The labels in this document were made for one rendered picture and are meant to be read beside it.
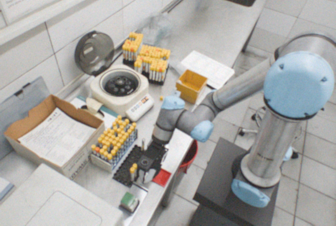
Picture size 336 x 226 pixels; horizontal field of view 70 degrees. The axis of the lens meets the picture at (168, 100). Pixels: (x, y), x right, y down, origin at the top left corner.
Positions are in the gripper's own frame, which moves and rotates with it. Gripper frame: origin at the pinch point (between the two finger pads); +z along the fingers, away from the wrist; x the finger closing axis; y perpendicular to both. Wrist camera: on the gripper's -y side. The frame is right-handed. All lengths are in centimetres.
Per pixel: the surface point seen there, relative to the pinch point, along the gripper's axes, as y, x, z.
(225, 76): 73, -8, -38
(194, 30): 107, 28, -56
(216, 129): 146, -15, 23
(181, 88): 44, 8, -28
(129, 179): 0.7, 5.9, 2.9
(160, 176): 8.9, -3.8, 0.4
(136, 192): -3.1, 0.3, 3.0
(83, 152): -5.8, 24.8, -2.9
